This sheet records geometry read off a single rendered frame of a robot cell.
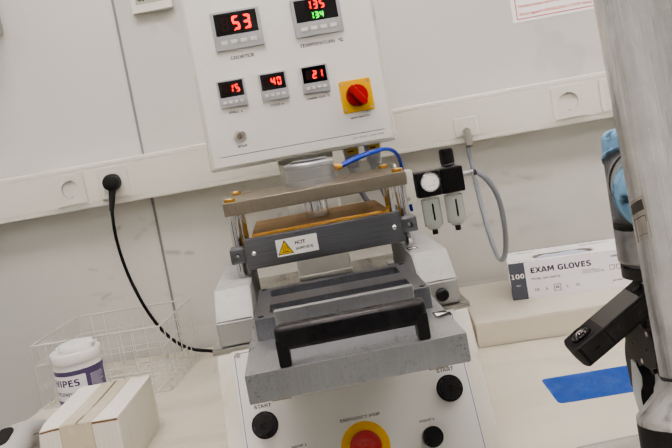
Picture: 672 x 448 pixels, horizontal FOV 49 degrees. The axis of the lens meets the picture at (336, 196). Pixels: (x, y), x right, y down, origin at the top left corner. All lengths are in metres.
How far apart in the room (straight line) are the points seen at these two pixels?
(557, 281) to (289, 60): 0.67
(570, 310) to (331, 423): 0.58
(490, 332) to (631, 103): 1.00
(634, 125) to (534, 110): 1.21
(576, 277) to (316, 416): 0.70
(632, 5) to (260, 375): 0.48
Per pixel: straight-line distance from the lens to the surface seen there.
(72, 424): 1.15
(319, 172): 1.11
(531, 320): 1.39
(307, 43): 1.28
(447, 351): 0.74
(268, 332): 0.83
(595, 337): 0.87
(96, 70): 1.76
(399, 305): 0.72
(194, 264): 1.72
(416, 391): 0.98
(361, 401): 0.97
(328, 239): 1.05
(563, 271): 1.49
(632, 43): 0.42
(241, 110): 1.28
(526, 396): 1.16
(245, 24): 1.28
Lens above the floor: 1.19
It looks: 5 degrees down
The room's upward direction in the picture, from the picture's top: 10 degrees counter-clockwise
